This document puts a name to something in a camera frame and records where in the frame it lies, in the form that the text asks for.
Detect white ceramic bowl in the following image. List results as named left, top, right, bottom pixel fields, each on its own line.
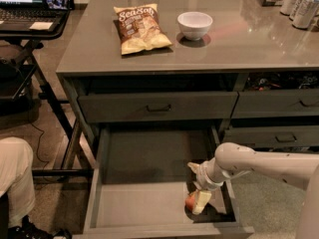
left=177, top=12, right=213, bottom=41

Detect grey counter cabinet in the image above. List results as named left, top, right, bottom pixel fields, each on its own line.
left=55, top=0, right=319, bottom=239

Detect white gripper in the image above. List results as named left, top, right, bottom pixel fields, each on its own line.
left=187, top=158, right=229, bottom=215

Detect white can right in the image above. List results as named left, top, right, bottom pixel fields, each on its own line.
left=292, top=0, right=319, bottom=29

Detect person leg beige trousers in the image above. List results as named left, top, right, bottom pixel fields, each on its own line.
left=0, top=137, right=35, bottom=228

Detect black laptop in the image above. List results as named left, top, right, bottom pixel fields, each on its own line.
left=0, top=0, right=70, bottom=32

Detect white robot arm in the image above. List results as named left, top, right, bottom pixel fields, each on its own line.
left=185, top=142, right=319, bottom=239

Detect grey top right drawer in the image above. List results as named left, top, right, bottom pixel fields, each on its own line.
left=232, top=89, right=319, bottom=119

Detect black rolling laptop stand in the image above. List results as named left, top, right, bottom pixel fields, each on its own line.
left=0, top=12, right=94, bottom=177

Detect black cable on floor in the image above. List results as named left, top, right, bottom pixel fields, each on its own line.
left=28, top=117, right=51, bottom=171

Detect black shoe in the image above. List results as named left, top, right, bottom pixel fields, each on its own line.
left=8, top=215, right=72, bottom=239

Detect sea salt chip bag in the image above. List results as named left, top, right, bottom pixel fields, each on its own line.
left=114, top=3, right=171, bottom=55

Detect black smartphone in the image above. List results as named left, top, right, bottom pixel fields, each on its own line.
left=44, top=0, right=75, bottom=11

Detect open grey middle drawer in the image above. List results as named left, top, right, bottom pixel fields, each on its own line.
left=74, top=128, right=254, bottom=239

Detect red apple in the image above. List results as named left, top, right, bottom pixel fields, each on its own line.
left=185, top=191, right=197, bottom=213

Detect grey middle right drawer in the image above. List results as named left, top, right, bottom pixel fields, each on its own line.
left=222, top=125, right=319, bottom=148

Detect grey top left drawer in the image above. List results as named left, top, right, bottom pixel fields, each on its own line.
left=78, top=92, right=237, bottom=122

